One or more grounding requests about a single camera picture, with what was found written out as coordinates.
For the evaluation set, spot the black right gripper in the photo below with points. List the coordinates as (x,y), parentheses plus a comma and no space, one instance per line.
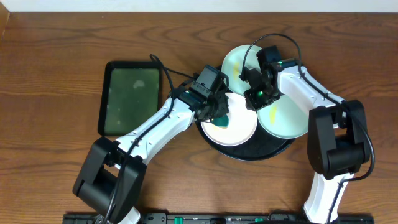
(257,101)

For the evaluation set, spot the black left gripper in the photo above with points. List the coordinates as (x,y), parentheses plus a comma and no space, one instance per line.
(212,109)

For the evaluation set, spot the green and yellow sponge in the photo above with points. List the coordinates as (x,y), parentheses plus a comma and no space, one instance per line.
(221,122)

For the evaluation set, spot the white pinkish plate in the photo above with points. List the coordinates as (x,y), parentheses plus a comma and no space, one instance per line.
(242,123)

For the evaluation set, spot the mint green plate top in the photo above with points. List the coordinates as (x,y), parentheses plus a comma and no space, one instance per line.
(232,67)

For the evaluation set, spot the mint green plate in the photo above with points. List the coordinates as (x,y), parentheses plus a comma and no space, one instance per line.
(283,119)
(232,67)

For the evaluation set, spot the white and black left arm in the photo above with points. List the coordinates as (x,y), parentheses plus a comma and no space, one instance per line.
(112,174)

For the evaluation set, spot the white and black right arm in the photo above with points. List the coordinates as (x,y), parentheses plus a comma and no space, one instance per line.
(339,148)

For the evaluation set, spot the black round tray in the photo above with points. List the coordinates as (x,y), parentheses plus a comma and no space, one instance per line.
(261,145)

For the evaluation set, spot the black rectangular tray green liquid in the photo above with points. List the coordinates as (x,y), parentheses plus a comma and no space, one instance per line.
(130,96)

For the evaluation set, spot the mint green plate right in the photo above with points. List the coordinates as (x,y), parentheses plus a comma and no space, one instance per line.
(283,119)

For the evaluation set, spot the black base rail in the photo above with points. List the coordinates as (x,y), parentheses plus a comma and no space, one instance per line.
(162,218)

